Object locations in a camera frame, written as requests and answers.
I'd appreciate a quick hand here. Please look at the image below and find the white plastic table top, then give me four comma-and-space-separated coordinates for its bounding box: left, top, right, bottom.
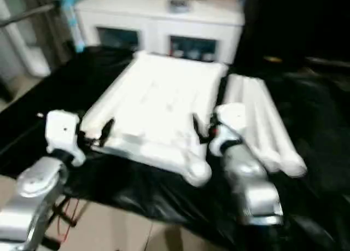
79, 50, 229, 188

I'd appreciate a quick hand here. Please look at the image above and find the black work mat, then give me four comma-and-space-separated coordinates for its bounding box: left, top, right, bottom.
0, 44, 350, 251

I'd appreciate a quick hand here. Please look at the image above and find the blue white striped pole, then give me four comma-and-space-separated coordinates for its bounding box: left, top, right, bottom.
59, 0, 86, 54

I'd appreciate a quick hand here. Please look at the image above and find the white glass-door cabinet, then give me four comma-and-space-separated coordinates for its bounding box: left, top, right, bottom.
74, 0, 246, 66

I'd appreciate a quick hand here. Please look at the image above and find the clear bag of black parts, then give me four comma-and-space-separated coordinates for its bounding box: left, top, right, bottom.
168, 0, 192, 14

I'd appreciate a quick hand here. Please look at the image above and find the dark grey metal bar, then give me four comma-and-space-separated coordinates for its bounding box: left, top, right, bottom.
0, 3, 57, 27

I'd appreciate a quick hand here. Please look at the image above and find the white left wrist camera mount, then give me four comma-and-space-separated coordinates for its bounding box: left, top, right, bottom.
45, 110, 88, 167

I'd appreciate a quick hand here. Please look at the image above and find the thin red cable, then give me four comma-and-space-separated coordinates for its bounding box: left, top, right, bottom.
57, 197, 81, 245

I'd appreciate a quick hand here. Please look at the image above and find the grey metal rail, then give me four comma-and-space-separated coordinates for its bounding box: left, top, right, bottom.
305, 56, 350, 68

